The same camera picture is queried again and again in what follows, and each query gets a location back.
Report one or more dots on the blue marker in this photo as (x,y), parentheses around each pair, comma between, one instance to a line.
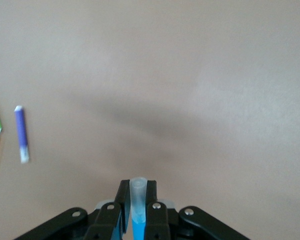
(138,200)

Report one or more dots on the purple marker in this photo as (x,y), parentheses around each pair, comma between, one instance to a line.
(22,132)

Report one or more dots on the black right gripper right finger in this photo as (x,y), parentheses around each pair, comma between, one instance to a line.
(157,220)

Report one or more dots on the brown table cover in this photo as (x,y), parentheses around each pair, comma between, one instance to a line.
(165,87)

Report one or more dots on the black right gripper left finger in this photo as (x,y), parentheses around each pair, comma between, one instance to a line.
(102,222)

